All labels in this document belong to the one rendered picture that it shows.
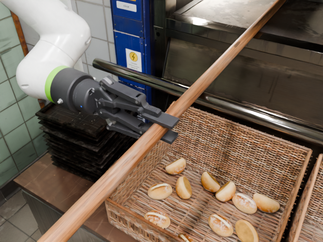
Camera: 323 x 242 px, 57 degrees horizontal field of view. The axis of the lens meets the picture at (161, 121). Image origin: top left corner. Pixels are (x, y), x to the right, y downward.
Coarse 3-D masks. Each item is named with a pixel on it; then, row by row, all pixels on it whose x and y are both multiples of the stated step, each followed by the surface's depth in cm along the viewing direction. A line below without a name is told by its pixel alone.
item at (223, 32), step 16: (176, 16) 109; (192, 32) 106; (208, 32) 102; (224, 32) 99; (240, 32) 98; (256, 48) 97; (272, 48) 94; (288, 48) 91; (304, 48) 89; (320, 48) 89; (320, 64) 89
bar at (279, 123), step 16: (96, 64) 85; (112, 64) 83; (144, 80) 78; (160, 80) 76; (208, 96) 71; (240, 112) 68; (256, 112) 66; (272, 128) 66; (288, 128) 63; (304, 128) 62; (320, 144) 62
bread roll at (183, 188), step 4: (184, 176) 121; (180, 180) 118; (184, 180) 118; (176, 184) 118; (180, 184) 116; (184, 184) 116; (188, 184) 119; (176, 188) 118; (180, 188) 116; (184, 188) 115; (188, 188) 117; (176, 192) 118; (180, 192) 115; (184, 192) 115; (188, 192) 115; (180, 196) 116; (184, 196) 115; (188, 196) 115
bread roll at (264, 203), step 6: (258, 198) 112; (264, 198) 111; (270, 198) 111; (258, 204) 112; (264, 204) 111; (270, 204) 110; (276, 204) 110; (264, 210) 111; (270, 210) 111; (276, 210) 111
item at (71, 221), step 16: (256, 32) 94; (240, 48) 85; (224, 64) 77; (208, 80) 71; (192, 96) 66; (176, 112) 61; (160, 128) 57; (144, 144) 54; (128, 160) 51; (112, 176) 48; (96, 192) 46; (80, 208) 43; (96, 208) 45; (64, 224) 41; (80, 224) 43; (48, 240) 40; (64, 240) 41
